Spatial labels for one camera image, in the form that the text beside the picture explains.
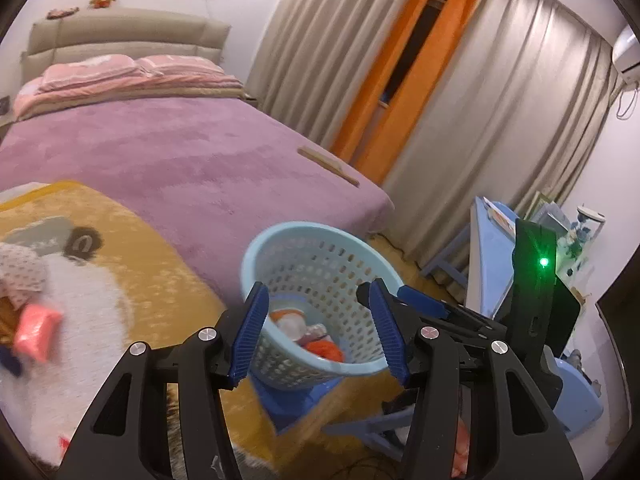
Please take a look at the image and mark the orange curtain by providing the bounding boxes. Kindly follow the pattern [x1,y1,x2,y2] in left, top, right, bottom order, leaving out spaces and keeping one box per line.
[350,0,487,187]
[330,0,446,162]

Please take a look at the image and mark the pink plastic packet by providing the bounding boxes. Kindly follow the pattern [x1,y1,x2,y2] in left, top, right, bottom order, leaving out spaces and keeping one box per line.
[14,305,63,363]

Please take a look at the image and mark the framed picture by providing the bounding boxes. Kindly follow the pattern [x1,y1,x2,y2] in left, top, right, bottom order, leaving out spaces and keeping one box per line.
[524,191,572,242]

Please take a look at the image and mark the clothes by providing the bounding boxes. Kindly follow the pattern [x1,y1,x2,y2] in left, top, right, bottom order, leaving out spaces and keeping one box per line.
[270,310,311,347]

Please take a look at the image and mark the white air conditioner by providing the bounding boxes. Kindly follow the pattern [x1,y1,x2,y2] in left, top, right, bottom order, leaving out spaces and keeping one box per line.
[612,27,640,79]

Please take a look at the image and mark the bed with purple blanket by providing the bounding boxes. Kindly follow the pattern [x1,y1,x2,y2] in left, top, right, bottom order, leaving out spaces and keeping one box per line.
[0,92,396,311]

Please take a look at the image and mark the light blue perforated plastic basket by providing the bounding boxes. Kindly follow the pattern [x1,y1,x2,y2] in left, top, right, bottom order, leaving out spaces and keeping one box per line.
[241,222,403,391]

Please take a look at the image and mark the blue plastic stool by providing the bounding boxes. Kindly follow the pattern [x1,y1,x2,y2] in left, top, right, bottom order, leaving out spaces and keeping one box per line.
[420,230,472,302]
[322,404,417,462]
[250,374,346,436]

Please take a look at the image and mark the dark window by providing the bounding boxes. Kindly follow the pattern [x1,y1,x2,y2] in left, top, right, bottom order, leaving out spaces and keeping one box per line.
[380,0,452,107]

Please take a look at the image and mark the orange wrapper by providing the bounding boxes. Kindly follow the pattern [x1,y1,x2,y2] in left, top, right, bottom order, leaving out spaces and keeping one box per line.
[300,337,347,364]

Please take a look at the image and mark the light blue folding table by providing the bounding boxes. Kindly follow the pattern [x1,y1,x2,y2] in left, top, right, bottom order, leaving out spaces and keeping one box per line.
[465,197,522,322]

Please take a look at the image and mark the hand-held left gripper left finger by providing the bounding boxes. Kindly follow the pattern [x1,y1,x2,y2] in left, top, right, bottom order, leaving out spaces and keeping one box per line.
[56,281,271,480]

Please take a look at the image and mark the pink folded quilt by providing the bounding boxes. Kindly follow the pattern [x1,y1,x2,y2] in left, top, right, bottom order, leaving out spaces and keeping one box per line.
[12,72,246,121]

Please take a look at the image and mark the beige curtain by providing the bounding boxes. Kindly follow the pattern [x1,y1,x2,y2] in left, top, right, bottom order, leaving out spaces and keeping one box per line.
[385,0,616,272]
[247,0,431,147]

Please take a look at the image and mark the wooden brush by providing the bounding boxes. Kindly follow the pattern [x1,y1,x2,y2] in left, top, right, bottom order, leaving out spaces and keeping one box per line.
[297,146,361,188]

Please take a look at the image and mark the yellow printed rug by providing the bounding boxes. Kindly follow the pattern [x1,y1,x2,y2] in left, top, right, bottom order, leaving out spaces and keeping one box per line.
[0,180,281,480]

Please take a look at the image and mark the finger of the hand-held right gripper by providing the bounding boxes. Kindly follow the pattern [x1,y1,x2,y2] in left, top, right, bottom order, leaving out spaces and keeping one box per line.
[397,285,511,346]

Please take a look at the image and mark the light blue plastic chair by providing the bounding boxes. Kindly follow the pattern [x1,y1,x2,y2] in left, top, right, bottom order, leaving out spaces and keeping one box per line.
[542,350,606,442]

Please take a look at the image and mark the air conditioner cable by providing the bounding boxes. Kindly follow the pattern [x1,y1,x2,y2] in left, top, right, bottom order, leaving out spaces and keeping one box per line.
[615,77,640,122]

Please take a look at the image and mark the white patterned garment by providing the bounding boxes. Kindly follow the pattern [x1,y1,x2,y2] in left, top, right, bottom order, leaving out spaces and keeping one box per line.
[0,242,48,311]

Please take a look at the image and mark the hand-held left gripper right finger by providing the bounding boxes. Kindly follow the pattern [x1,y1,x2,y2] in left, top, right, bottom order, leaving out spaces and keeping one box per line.
[356,280,583,480]

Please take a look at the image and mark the white jar with blue flowers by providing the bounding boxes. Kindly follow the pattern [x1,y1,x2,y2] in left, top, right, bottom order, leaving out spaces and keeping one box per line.
[574,204,607,257]

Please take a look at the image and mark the pink pillow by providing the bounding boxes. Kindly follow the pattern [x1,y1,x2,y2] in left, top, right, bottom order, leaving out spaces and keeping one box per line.
[137,55,223,79]
[42,55,139,93]

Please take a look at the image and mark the beige padded headboard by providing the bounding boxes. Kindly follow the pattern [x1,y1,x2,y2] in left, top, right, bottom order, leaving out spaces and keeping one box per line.
[22,10,231,86]

